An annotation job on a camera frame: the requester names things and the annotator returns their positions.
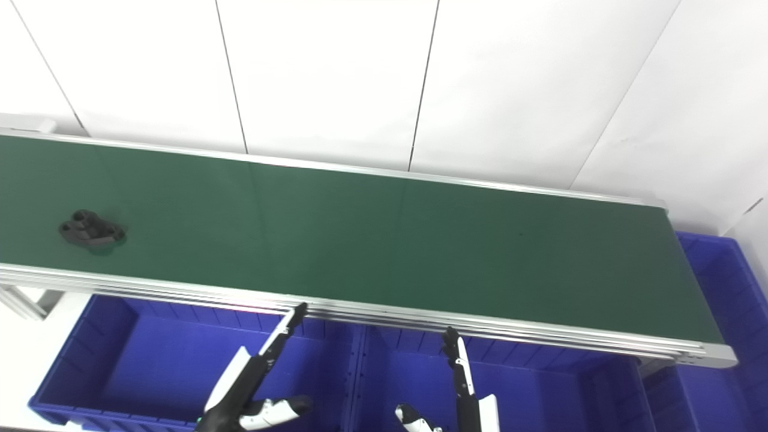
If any large blue plastic bin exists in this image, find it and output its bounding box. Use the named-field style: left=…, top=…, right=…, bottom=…
left=28, top=293, right=364, bottom=432
left=350, top=326, right=659, bottom=432
left=641, top=232, right=768, bottom=432

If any green conveyor belt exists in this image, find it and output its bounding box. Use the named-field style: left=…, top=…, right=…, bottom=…
left=0, top=128, right=738, bottom=369

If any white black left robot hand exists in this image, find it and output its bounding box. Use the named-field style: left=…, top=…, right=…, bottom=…
left=196, top=302, right=314, bottom=432

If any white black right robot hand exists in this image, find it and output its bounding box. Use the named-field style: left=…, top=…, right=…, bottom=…
left=395, top=327, right=500, bottom=432

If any black plastic machine part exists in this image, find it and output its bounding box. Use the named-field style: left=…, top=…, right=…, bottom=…
left=58, top=209, right=127, bottom=250

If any aluminium conveyor support leg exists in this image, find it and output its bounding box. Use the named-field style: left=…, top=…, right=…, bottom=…
left=0, top=284, right=65, bottom=321

